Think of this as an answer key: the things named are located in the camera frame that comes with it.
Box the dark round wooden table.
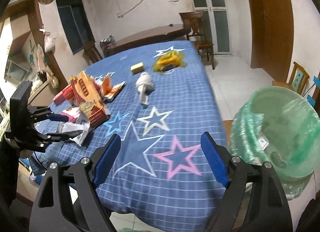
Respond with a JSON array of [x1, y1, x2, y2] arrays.
[[102, 24, 191, 57]]

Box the brown wooden door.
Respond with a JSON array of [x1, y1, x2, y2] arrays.
[[249, 0, 294, 82]]

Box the white knotted cloth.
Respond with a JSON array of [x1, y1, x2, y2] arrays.
[[136, 72, 155, 106]]

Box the crumpled white wrapper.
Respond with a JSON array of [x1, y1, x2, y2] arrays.
[[56, 108, 91, 146]]

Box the dark wooden chair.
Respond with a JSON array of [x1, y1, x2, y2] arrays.
[[179, 11, 215, 70]]

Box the orange snack box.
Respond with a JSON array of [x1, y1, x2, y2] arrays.
[[70, 71, 111, 129]]

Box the yellow sponge block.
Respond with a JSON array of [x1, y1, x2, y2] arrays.
[[130, 62, 144, 75]]

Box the dark window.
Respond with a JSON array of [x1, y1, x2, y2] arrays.
[[56, 0, 94, 54]]

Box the hanging white plastic bag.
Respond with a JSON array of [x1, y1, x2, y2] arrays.
[[39, 29, 55, 53]]

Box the small yellow wooden chair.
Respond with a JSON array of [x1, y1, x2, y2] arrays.
[[272, 62, 310, 95]]

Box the orange white paper bag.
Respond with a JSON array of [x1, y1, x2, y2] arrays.
[[100, 75, 126, 102]]

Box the yellow plastic wrapper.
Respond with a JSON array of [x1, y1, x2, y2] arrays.
[[152, 51, 187, 72]]

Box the glass double door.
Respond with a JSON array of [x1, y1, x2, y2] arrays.
[[193, 0, 231, 55]]

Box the wooden cabinet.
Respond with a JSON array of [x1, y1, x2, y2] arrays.
[[1, 0, 67, 106]]

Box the green lined trash bin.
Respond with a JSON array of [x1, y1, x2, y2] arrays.
[[228, 86, 319, 200]]

